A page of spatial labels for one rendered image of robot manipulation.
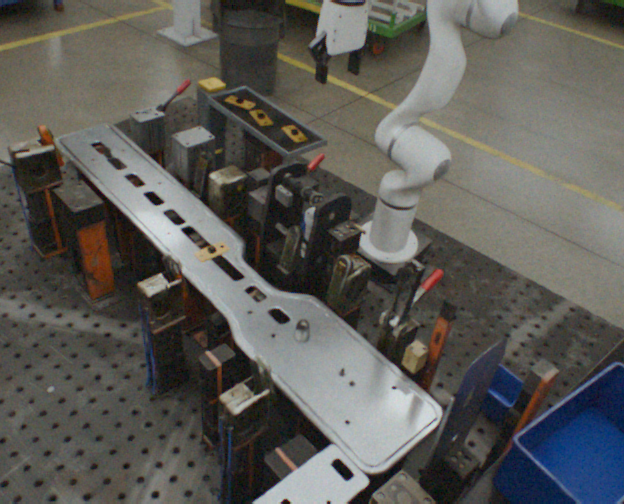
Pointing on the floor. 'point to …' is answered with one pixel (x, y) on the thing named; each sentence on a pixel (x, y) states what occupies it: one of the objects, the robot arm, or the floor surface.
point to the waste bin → (249, 41)
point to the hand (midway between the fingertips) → (337, 73)
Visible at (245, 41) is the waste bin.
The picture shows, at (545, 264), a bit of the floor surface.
